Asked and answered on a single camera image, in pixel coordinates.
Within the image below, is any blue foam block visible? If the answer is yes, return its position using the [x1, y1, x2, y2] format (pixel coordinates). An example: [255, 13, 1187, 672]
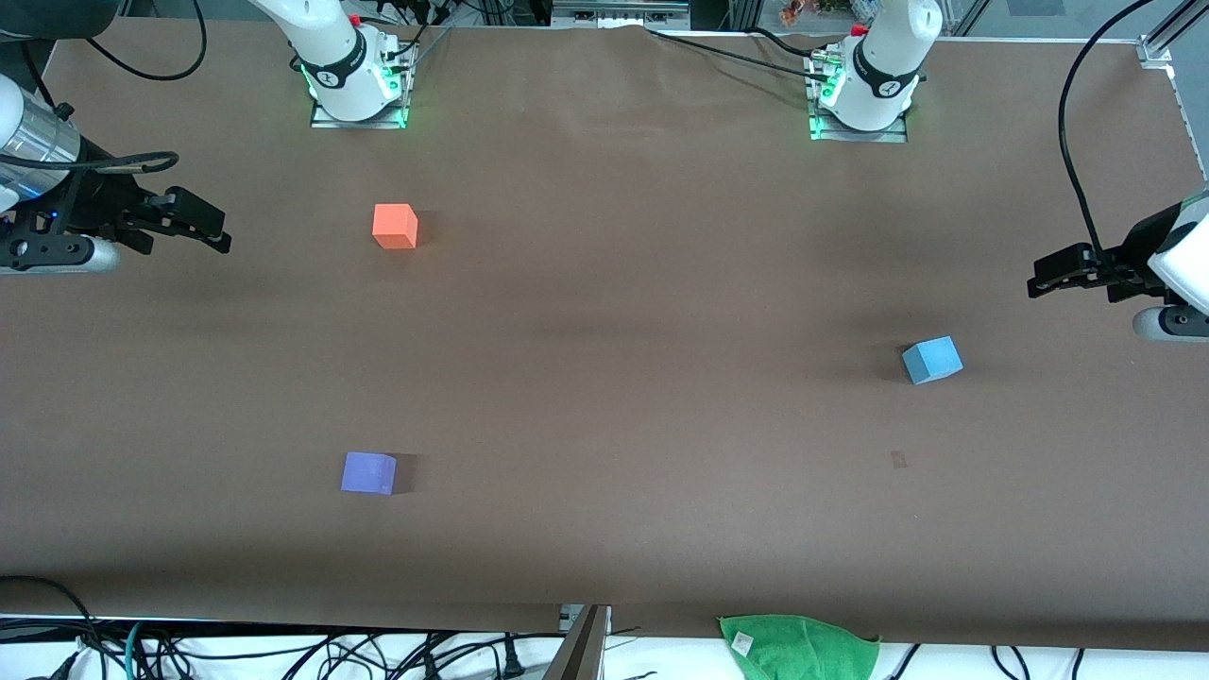
[901, 335, 964, 385]

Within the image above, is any teal cable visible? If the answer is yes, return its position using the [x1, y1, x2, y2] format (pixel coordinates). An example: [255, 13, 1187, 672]
[121, 619, 158, 680]

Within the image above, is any brown table cover sheet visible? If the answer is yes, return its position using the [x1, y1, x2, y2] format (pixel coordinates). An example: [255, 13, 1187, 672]
[0, 17, 1209, 653]

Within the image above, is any black cable across table cover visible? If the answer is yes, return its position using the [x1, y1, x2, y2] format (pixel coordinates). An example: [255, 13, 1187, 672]
[645, 28, 832, 84]

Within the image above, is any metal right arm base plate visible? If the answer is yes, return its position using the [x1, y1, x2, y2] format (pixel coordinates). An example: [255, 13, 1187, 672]
[310, 36, 417, 130]

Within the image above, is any orange foam block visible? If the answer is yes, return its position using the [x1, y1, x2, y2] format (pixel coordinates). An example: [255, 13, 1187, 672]
[372, 203, 419, 250]

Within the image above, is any aluminium profile bar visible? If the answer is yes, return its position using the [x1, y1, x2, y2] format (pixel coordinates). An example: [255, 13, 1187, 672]
[540, 604, 613, 680]

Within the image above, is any purple foam block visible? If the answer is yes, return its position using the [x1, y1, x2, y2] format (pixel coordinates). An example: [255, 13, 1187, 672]
[340, 451, 399, 496]

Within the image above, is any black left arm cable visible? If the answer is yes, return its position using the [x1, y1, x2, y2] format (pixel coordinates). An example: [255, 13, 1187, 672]
[1058, 0, 1161, 256]

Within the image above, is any green microfibre cloth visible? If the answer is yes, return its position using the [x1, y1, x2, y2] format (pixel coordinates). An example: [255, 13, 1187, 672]
[718, 614, 881, 680]

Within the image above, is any silver metal box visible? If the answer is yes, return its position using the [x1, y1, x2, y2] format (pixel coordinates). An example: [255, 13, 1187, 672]
[551, 0, 691, 30]

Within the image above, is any aluminium frame corner profile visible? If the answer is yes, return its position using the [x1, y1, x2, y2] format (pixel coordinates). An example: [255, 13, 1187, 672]
[1137, 0, 1209, 69]

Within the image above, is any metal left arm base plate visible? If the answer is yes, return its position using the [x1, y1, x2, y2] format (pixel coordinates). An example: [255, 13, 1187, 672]
[805, 47, 911, 144]

